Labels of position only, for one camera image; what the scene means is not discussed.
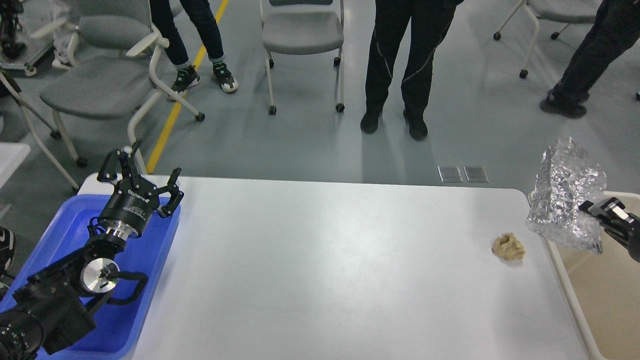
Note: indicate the right metal floor plate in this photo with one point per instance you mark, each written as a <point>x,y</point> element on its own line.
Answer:
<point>476,174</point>

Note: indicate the person at far right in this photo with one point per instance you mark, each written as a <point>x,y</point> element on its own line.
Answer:
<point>615,30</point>

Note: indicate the black white shoe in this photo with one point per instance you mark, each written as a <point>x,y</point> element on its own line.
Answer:
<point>7,250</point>

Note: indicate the metal floor plate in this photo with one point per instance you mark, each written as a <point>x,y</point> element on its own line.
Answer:
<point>476,174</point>
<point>450,174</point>

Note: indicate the crumpled brown paper ball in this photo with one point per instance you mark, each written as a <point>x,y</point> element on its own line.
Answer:
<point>508,247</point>

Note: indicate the grey chair at left edge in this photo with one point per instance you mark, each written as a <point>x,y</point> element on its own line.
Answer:
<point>26,109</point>

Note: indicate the grey armless chair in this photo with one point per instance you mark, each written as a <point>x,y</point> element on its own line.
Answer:
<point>301,33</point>

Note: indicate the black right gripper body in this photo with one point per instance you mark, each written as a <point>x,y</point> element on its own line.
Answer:
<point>631,233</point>

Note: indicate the silver foil bag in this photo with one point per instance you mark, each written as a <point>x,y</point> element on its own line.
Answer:
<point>567,178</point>

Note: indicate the blue plastic tray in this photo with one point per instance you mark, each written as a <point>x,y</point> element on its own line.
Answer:
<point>117,327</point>

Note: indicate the wheeled equipment cart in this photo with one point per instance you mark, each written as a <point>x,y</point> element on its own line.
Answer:
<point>19,20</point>

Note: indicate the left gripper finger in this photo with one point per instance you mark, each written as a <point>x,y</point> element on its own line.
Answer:
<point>176,195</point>
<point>125,160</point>

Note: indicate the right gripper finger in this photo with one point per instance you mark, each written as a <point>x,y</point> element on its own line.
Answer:
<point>589,209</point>
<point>611,213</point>

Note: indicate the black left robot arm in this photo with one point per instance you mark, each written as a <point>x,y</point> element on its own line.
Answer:
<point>89,281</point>

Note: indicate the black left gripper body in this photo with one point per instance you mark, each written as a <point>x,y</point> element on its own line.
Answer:
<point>131,203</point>

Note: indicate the grey chair far right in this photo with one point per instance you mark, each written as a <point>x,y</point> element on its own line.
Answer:
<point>565,12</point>

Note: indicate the grey chair with armrests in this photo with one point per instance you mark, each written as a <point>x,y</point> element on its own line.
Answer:
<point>114,51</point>

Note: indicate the left metal floor plate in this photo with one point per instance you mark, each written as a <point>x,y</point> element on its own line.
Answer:
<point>450,174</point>

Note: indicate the white side table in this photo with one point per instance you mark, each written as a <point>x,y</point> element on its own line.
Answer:
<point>12,154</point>

